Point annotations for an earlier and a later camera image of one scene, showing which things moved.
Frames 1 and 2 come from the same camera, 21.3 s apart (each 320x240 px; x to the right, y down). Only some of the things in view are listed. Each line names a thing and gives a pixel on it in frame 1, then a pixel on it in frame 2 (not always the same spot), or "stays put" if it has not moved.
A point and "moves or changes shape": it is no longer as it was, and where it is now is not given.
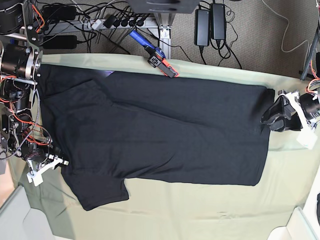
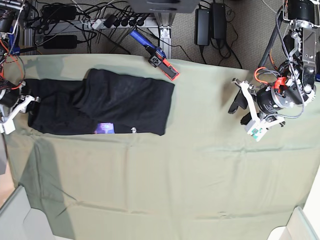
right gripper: x=303 y=111 → x=269 y=102
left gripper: x=40 y=162 → x=12 y=103
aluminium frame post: x=165 y=21 stays put
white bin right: x=304 y=223 stays put
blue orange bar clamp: x=157 y=57 stays put
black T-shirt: x=104 y=128 moves or changes shape
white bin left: x=19 y=221 stays put
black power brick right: x=218 y=21 stays put
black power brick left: x=202 y=27 stays put
